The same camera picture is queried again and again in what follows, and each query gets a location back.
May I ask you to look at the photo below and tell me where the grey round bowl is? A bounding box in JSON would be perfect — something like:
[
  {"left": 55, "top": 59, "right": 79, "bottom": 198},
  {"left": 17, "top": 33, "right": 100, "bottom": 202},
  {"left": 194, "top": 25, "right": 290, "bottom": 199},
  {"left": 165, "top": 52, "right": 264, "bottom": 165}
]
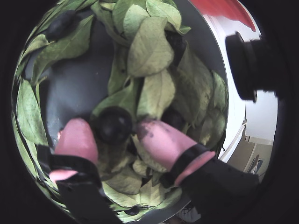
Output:
[{"left": 11, "top": 0, "right": 231, "bottom": 224}]

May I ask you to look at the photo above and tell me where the red collapsible silicone cup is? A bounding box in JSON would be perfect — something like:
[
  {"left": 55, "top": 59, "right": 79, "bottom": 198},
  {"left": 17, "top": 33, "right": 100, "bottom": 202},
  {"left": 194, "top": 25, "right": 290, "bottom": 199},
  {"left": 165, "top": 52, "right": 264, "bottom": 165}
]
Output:
[{"left": 190, "top": 0, "right": 256, "bottom": 32}]

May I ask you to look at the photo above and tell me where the black camera lens barrel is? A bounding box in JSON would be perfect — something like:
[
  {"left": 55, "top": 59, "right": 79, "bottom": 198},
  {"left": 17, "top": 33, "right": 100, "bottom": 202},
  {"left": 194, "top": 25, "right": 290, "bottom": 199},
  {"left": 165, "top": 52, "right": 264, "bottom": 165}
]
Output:
[{"left": 225, "top": 31, "right": 281, "bottom": 103}]

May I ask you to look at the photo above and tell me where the green leaves pile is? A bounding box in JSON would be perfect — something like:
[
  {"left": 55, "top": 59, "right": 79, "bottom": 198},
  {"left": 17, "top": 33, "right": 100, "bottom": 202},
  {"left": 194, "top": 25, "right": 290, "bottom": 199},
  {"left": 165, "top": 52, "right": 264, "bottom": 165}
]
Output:
[{"left": 13, "top": 0, "right": 229, "bottom": 222}]

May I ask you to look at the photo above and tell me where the dark blueberry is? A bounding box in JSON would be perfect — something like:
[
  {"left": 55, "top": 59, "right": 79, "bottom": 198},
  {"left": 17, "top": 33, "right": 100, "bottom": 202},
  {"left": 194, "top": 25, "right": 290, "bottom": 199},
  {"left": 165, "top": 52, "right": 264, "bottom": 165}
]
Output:
[
  {"left": 125, "top": 205, "right": 141, "bottom": 217},
  {"left": 96, "top": 106, "right": 134, "bottom": 145},
  {"left": 46, "top": 10, "right": 77, "bottom": 41},
  {"left": 161, "top": 108, "right": 185, "bottom": 131}
]

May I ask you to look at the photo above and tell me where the pink-tipped gripper finger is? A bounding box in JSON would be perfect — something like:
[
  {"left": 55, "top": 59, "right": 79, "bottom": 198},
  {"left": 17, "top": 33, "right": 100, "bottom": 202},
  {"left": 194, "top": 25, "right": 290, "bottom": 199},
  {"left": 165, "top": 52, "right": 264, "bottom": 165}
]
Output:
[
  {"left": 136, "top": 119, "right": 261, "bottom": 221},
  {"left": 36, "top": 118, "right": 124, "bottom": 224}
]

